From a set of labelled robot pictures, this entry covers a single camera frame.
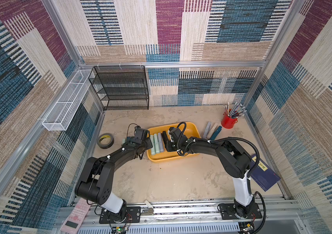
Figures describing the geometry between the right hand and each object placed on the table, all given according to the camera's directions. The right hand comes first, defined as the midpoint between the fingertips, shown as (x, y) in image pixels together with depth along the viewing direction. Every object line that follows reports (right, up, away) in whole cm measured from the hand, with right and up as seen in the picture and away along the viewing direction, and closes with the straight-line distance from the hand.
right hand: (169, 147), depth 97 cm
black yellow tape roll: (-44, +3, +4) cm, 44 cm away
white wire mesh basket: (-53, +20, -26) cm, 62 cm away
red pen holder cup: (+41, +16, +9) cm, 45 cm away
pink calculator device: (-46, -32, -26) cm, 62 cm away
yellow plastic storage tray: (+16, +11, +5) cm, 20 cm away
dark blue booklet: (+54, -14, -12) cm, 57 cm away
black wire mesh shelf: (-36, +42, +12) cm, 56 cm away
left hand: (-13, +3, -3) cm, 13 cm away
